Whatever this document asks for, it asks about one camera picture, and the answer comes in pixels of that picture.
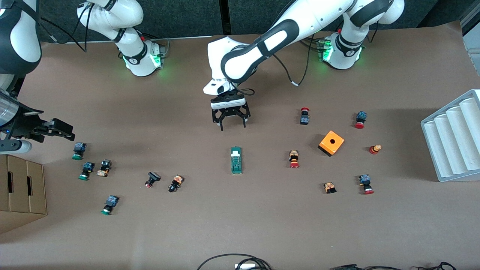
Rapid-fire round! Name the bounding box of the green mushroom pushbutton switch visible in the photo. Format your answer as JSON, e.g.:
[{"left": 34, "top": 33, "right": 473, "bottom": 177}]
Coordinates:
[
  {"left": 72, "top": 142, "right": 87, "bottom": 161},
  {"left": 78, "top": 162, "right": 95, "bottom": 181},
  {"left": 101, "top": 195, "right": 119, "bottom": 216}
]

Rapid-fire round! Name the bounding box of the black vertical frame post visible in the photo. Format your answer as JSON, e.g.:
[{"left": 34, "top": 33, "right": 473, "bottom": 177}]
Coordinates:
[{"left": 219, "top": 0, "right": 231, "bottom": 36}]

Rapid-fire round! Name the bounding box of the grey ridged plastic tray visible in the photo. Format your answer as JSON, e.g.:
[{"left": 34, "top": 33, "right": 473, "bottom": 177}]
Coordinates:
[{"left": 421, "top": 89, "right": 480, "bottom": 183}]

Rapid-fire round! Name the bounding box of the black selector switch orange block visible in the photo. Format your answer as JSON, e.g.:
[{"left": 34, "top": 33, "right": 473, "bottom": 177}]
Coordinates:
[
  {"left": 96, "top": 159, "right": 112, "bottom": 177},
  {"left": 168, "top": 175, "right": 184, "bottom": 193}
]

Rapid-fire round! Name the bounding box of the black base cable bundle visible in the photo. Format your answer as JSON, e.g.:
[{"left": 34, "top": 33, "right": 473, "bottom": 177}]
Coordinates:
[{"left": 300, "top": 36, "right": 324, "bottom": 52}]

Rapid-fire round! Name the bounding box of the grey metal cabinet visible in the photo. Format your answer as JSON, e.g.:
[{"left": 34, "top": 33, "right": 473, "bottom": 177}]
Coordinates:
[{"left": 460, "top": 0, "right": 480, "bottom": 72}]

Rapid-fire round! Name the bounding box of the green load switch white handle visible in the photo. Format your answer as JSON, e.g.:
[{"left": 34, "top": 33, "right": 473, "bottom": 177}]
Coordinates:
[{"left": 231, "top": 146, "right": 243, "bottom": 175}]

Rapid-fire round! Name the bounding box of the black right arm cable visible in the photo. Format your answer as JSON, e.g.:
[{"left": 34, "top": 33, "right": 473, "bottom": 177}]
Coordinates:
[{"left": 37, "top": 2, "right": 94, "bottom": 53}]

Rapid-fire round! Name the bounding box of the black mushroom button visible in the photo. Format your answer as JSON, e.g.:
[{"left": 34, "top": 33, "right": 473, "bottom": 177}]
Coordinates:
[{"left": 145, "top": 171, "right": 161, "bottom": 188}]

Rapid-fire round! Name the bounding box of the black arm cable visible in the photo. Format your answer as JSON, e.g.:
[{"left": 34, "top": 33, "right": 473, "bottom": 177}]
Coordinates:
[
  {"left": 272, "top": 34, "right": 314, "bottom": 87},
  {"left": 37, "top": 2, "right": 94, "bottom": 53}
]

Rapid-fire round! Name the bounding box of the black cable loop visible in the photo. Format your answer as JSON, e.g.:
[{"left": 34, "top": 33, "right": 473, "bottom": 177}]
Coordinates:
[{"left": 196, "top": 253, "right": 273, "bottom": 270}]

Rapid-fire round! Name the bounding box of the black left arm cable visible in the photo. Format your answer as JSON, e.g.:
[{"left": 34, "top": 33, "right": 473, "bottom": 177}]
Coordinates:
[{"left": 272, "top": 34, "right": 314, "bottom": 87}]

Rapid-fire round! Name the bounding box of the brown cardboard box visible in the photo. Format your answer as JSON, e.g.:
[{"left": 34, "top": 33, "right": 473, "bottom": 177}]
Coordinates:
[{"left": 0, "top": 152, "right": 48, "bottom": 236}]

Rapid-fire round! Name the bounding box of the orange push button enclosure box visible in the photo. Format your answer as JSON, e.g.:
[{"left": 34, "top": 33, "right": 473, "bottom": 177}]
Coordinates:
[{"left": 318, "top": 130, "right": 345, "bottom": 157}]

